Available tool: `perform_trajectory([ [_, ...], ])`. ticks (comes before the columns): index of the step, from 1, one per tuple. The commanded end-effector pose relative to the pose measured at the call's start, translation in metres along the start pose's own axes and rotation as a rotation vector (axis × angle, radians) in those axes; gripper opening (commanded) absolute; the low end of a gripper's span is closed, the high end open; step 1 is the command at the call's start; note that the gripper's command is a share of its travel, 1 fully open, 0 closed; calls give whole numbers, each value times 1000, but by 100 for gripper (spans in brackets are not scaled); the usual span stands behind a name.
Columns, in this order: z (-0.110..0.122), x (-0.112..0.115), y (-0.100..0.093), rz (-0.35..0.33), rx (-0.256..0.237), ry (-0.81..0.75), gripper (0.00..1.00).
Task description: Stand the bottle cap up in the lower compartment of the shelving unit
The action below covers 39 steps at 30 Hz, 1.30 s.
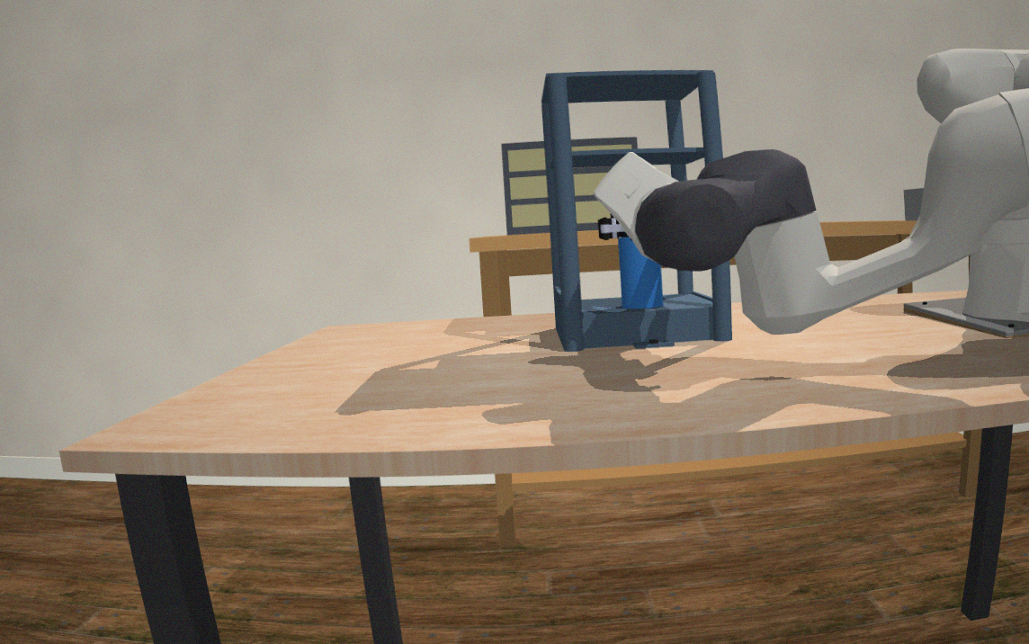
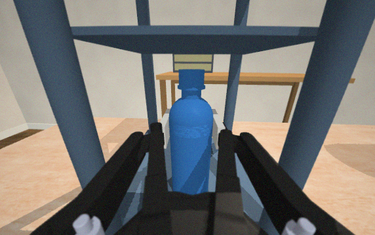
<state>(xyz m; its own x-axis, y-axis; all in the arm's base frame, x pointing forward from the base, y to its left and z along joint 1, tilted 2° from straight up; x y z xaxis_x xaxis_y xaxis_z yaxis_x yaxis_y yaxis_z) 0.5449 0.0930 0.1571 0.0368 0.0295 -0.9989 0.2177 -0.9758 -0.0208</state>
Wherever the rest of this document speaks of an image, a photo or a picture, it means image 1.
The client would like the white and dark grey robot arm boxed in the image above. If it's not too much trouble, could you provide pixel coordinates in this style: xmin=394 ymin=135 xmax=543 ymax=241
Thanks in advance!
xmin=594 ymin=49 xmax=1029 ymax=335

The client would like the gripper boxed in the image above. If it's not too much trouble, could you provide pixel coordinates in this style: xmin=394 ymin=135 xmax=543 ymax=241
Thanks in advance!
xmin=598 ymin=214 xmax=628 ymax=240

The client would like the blue bottle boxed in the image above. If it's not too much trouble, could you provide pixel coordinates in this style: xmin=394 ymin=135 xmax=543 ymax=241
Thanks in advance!
xmin=618 ymin=237 xmax=663 ymax=309

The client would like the blue-grey shelving unit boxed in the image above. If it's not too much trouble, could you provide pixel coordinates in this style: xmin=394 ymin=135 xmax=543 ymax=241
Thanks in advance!
xmin=541 ymin=70 xmax=732 ymax=352

